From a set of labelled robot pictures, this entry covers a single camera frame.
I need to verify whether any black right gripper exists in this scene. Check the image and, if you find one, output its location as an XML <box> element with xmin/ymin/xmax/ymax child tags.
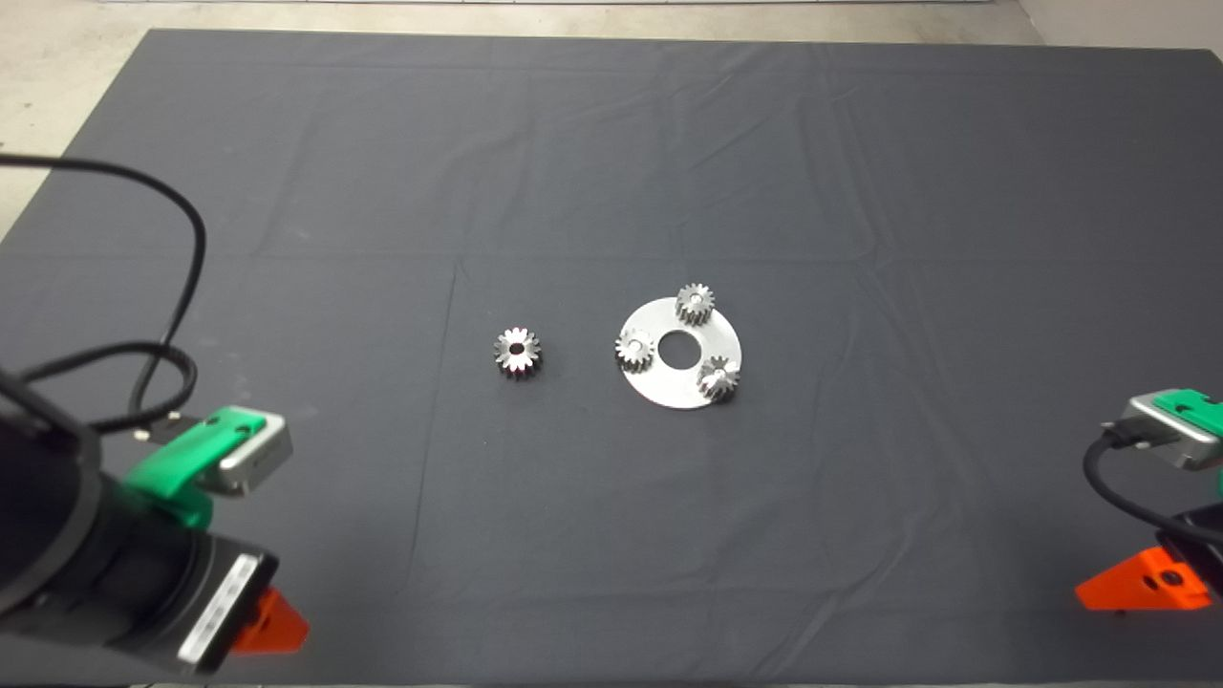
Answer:
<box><xmin>1074</xmin><ymin>511</ymin><xmax>1223</xmax><ymax>613</ymax></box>

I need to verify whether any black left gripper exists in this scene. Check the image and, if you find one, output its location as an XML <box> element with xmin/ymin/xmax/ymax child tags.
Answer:
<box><xmin>124</xmin><ymin>533</ymin><xmax>311</xmax><ymax>676</ymax></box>

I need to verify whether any large steel gear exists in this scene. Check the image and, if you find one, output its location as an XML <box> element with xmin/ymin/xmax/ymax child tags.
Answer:
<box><xmin>493</xmin><ymin>327</ymin><xmax>543</xmax><ymax>378</ymax></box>

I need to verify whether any small steel gear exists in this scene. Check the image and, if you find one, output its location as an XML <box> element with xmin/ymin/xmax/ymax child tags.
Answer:
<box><xmin>614</xmin><ymin>327</ymin><xmax>657</xmax><ymax>373</ymax></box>
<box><xmin>675</xmin><ymin>283</ymin><xmax>718</xmax><ymax>328</ymax></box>
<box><xmin>696</xmin><ymin>355</ymin><xmax>741</xmax><ymax>402</ymax></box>

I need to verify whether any round metal plate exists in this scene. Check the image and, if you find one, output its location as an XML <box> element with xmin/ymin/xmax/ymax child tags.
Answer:
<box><xmin>616</xmin><ymin>297</ymin><xmax>743</xmax><ymax>412</ymax></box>

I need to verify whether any dark grey table cloth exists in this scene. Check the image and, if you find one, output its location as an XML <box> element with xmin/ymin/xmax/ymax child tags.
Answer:
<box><xmin>0</xmin><ymin>29</ymin><xmax>1223</xmax><ymax>688</ymax></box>

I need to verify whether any thick black camera cable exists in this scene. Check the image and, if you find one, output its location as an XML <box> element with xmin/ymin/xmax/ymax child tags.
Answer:
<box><xmin>1082</xmin><ymin>425</ymin><xmax>1223</xmax><ymax>548</ymax></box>

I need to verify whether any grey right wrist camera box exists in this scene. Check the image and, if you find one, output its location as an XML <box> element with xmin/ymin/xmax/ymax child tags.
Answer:
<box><xmin>1108</xmin><ymin>395</ymin><xmax>1223</xmax><ymax>473</ymax></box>

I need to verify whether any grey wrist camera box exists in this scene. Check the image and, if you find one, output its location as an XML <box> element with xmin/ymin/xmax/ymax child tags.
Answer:
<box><xmin>1108</xmin><ymin>395</ymin><xmax>1223</xmax><ymax>473</ymax></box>
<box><xmin>201</xmin><ymin>413</ymin><xmax>293</xmax><ymax>498</ymax></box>

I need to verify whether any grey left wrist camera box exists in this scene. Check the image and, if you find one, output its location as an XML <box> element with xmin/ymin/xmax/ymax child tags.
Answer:
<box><xmin>201</xmin><ymin>413</ymin><xmax>293</xmax><ymax>498</ymax></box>

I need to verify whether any green right camera mount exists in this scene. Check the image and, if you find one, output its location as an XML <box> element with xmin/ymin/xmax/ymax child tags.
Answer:
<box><xmin>1151</xmin><ymin>389</ymin><xmax>1223</xmax><ymax>441</ymax></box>

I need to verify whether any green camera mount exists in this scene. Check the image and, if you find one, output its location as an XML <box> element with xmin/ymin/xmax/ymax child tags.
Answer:
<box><xmin>1151</xmin><ymin>389</ymin><xmax>1223</xmax><ymax>441</ymax></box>
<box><xmin>124</xmin><ymin>406</ymin><xmax>268</xmax><ymax>531</ymax></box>

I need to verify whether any green left camera mount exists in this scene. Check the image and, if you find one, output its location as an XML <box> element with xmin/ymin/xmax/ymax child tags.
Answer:
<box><xmin>124</xmin><ymin>406</ymin><xmax>268</xmax><ymax>531</ymax></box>

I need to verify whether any braided black cable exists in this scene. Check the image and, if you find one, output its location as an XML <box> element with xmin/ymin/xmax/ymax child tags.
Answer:
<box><xmin>19</xmin><ymin>344</ymin><xmax>201</xmax><ymax>437</ymax></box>

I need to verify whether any thin black camera cable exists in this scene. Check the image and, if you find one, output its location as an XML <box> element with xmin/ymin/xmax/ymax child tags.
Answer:
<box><xmin>0</xmin><ymin>153</ymin><xmax>208</xmax><ymax>446</ymax></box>

